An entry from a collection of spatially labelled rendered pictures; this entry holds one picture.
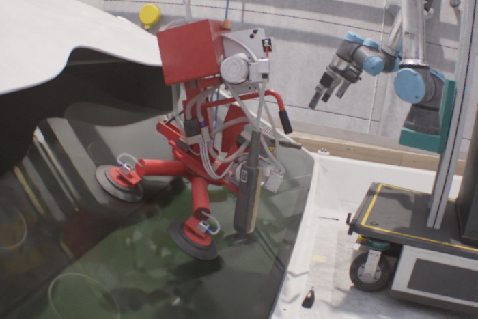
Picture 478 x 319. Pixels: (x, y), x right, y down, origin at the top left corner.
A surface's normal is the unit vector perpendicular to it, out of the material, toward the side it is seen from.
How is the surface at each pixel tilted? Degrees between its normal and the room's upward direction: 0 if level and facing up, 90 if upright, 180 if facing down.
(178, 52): 90
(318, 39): 90
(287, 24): 90
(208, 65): 90
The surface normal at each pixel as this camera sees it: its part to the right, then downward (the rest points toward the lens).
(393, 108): -0.21, 0.18
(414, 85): -0.72, 0.18
